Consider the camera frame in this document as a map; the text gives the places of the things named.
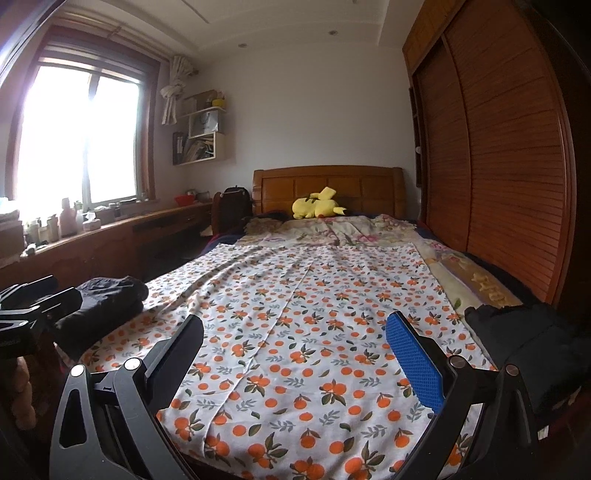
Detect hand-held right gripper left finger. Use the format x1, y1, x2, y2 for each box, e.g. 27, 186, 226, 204
48, 315, 204, 480

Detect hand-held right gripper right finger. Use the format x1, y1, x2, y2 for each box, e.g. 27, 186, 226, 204
385, 311, 539, 480

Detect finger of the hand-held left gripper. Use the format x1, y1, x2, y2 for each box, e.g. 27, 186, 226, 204
0, 287, 84, 334
0, 276, 58, 309

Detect black double-breasted coat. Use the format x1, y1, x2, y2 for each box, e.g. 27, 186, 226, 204
464, 302, 585, 416

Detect folded dark clothes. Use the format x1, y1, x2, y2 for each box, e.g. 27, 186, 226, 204
53, 276, 149, 361

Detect person's left hand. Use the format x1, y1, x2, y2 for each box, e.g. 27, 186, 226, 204
13, 357, 38, 428

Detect pink bottle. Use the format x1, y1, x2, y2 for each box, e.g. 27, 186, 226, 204
59, 198, 78, 240

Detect orange print bed sheet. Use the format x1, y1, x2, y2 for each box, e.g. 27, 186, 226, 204
78, 242, 504, 480

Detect floral blanket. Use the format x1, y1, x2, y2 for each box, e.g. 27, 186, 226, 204
242, 213, 525, 319

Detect wooden framed window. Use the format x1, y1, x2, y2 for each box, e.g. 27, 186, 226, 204
0, 37, 160, 208

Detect black backpack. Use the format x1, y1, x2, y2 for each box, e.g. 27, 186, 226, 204
217, 186, 252, 232

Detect wooden bed headboard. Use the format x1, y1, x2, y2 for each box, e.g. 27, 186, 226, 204
252, 166, 406, 217

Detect yellow plush toy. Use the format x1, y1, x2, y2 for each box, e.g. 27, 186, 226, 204
292, 187, 346, 220

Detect wooden slatted wardrobe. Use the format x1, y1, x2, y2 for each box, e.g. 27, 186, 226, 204
403, 0, 591, 310

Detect white tied curtain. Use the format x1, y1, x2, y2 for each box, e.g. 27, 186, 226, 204
160, 55, 195, 125

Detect white wall shelf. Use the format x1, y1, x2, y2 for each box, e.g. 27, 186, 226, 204
172, 90, 227, 166

